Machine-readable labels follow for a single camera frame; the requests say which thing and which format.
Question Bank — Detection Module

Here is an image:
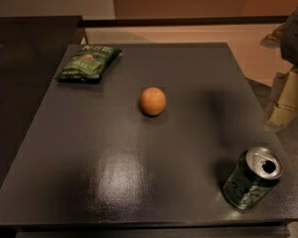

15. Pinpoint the orange fruit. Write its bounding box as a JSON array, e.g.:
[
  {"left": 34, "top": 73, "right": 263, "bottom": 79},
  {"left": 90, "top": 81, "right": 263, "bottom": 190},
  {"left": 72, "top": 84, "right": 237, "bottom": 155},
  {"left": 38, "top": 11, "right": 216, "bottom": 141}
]
[{"left": 139, "top": 87, "right": 167, "bottom": 116}]

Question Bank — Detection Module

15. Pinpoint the green chip bag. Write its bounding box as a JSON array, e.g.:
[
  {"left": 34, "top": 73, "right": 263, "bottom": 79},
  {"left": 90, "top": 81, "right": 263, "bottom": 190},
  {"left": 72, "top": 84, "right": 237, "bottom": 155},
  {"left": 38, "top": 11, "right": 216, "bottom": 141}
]
[{"left": 57, "top": 46, "right": 121, "bottom": 81}]

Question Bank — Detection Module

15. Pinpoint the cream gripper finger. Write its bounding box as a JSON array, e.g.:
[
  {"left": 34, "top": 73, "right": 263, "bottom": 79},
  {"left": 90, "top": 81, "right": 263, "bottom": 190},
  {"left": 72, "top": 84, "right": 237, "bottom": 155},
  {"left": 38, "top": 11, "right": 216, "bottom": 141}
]
[
  {"left": 264, "top": 65, "right": 298, "bottom": 129},
  {"left": 260, "top": 24, "right": 285, "bottom": 48}
]

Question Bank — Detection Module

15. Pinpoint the green soda can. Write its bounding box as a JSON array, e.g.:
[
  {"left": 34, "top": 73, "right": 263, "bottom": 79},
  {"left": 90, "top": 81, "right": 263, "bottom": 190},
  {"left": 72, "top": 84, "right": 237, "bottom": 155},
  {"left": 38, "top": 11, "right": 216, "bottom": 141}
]
[{"left": 223, "top": 147, "right": 284, "bottom": 210}]

